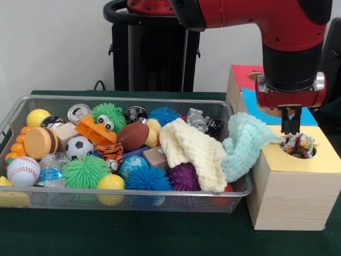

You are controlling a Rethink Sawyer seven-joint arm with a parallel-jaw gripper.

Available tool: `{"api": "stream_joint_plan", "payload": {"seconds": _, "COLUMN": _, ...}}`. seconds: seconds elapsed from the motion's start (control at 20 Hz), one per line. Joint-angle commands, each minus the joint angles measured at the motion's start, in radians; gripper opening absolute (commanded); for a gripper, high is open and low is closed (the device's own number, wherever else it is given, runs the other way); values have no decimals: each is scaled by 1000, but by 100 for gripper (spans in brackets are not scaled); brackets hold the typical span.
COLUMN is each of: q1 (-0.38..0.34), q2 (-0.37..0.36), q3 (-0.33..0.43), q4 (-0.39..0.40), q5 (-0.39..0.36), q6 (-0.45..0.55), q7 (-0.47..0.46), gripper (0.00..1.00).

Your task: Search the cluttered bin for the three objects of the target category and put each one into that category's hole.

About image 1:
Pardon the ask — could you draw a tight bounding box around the blue globe ball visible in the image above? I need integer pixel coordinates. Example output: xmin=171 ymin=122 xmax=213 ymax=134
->
xmin=119 ymin=155 xmax=150 ymax=179

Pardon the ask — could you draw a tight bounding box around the small soccer ball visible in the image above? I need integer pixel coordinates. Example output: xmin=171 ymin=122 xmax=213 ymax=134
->
xmin=65 ymin=135 xmax=94 ymax=161

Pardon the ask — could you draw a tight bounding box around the silver mesh bin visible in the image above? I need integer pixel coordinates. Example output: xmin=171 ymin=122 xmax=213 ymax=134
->
xmin=0 ymin=94 xmax=254 ymax=214

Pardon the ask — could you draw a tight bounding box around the black chair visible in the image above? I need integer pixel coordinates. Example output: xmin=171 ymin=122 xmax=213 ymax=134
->
xmin=318 ymin=17 xmax=341 ymax=107

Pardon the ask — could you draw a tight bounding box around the wooden box with three holes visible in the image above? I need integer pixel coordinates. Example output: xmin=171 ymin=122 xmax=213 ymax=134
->
xmin=225 ymin=64 xmax=341 ymax=231

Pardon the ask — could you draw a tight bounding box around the cream waffle cloth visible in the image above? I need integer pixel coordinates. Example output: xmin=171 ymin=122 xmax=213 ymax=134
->
xmin=159 ymin=118 xmax=229 ymax=193

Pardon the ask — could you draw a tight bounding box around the brown toy football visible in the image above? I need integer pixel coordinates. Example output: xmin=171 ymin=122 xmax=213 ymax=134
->
xmin=116 ymin=122 xmax=150 ymax=153

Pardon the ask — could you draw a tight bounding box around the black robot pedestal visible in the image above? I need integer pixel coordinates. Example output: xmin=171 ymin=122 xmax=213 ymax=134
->
xmin=103 ymin=0 xmax=201 ymax=93

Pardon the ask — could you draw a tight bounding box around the colourful patterned cloth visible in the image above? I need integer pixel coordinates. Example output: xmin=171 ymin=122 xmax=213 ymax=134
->
xmin=279 ymin=133 xmax=316 ymax=158

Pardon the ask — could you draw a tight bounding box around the light blue waffle cloth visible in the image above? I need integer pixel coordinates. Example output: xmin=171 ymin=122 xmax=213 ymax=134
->
xmin=222 ymin=112 xmax=281 ymax=183

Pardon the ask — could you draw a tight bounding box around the white baseball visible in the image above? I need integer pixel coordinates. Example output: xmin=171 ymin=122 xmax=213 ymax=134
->
xmin=6 ymin=156 xmax=42 ymax=187

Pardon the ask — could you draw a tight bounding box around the green cloth side table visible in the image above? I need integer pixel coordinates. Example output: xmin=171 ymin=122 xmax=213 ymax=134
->
xmin=316 ymin=96 xmax=341 ymax=129

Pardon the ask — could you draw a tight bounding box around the round wooden burger toy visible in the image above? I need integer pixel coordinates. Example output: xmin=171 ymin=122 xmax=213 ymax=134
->
xmin=23 ymin=127 xmax=59 ymax=160

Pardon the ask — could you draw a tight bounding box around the green spiky rubber ball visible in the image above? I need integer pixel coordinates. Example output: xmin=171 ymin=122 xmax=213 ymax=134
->
xmin=63 ymin=154 xmax=111 ymax=189

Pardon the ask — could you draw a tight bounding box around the purple spiky monster ball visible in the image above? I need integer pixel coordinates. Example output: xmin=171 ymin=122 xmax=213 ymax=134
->
xmin=168 ymin=162 xmax=202 ymax=191

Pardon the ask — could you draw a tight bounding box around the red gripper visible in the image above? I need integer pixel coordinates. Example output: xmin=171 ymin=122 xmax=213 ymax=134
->
xmin=255 ymin=71 xmax=327 ymax=135

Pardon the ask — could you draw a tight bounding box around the yellow ball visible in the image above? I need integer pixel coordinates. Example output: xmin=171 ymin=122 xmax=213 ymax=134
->
xmin=96 ymin=174 xmax=126 ymax=206

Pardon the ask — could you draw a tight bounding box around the dark green table cloth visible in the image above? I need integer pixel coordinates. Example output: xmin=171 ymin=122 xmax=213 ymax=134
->
xmin=0 ymin=90 xmax=341 ymax=256

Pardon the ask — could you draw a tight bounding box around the blue spiky rubber ball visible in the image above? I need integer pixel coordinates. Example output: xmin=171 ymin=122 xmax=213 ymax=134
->
xmin=124 ymin=165 xmax=173 ymax=191
xmin=148 ymin=107 xmax=182 ymax=127

